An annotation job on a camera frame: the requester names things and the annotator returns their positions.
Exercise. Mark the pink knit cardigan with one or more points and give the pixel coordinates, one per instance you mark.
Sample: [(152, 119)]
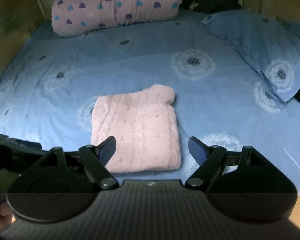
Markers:
[(144, 125)]

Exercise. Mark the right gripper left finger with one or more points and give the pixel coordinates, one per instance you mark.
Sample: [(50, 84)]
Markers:
[(95, 159)]

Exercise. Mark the blue dandelion bed sheet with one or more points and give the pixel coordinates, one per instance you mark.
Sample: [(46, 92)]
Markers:
[(48, 91)]

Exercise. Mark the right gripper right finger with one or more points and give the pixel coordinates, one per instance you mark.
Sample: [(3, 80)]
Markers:
[(209, 159)]

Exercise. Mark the blue pillow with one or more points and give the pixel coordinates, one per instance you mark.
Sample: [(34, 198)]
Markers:
[(271, 48)]

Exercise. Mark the pink heart-print rolled quilt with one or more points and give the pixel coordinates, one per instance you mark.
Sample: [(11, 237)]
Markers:
[(75, 17)]

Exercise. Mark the person's left hand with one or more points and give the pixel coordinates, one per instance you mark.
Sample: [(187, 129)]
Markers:
[(6, 216)]

